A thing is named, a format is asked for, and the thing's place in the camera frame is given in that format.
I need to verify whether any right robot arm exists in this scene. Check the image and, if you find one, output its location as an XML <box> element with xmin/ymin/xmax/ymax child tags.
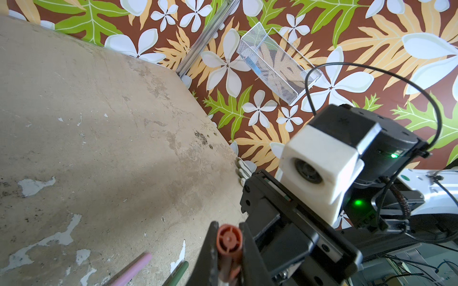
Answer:
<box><xmin>240</xmin><ymin>104</ymin><xmax>458</xmax><ymax>286</ymax></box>

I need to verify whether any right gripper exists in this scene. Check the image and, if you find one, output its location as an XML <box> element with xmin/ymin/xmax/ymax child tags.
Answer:
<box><xmin>240</xmin><ymin>170</ymin><xmax>363</xmax><ymax>286</ymax></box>

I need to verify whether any grey striped work glove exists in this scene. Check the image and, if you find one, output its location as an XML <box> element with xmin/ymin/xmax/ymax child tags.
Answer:
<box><xmin>236</xmin><ymin>157</ymin><xmax>257</xmax><ymax>187</ymax></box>

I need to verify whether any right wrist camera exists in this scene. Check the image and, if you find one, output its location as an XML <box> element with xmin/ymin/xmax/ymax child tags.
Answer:
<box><xmin>279</xmin><ymin>123</ymin><xmax>382</xmax><ymax>226</ymax></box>

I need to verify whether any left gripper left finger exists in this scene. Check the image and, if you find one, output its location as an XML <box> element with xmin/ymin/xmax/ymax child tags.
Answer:
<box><xmin>186</xmin><ymin>221</ymin><xmax>219</xmax><ymax>286</ymax></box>

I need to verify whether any pink pen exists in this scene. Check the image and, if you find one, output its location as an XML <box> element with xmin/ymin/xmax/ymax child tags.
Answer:
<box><xmin>105</xmin><ymin>252</ymin><xmax>152</xmax><ymax>286</ymax></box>

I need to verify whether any white mesh basket right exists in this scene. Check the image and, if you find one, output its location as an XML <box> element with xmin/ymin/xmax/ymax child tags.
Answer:
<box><xmin>237</xmin><ymin>23</ymin><xmax>323</xmax><ymax>106</ymax></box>

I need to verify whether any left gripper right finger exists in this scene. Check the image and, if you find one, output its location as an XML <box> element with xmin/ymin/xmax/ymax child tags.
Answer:
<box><xmin>239</xmin><ymin>222</ymin><xmax>274</xmax><ymax>286</ymax></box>

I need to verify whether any brown white marker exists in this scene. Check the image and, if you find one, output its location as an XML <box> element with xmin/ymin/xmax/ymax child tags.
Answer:
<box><xmin>216</xmin><ymin>224</ymin><xmax>243</xmax><ymax>286</ymax></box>

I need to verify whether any light green pen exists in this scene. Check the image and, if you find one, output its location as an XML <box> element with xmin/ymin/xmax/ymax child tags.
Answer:
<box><xmin>162</xmin><ymin>260</ymin><xmax>189</xmax><ymax>286</ymax></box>

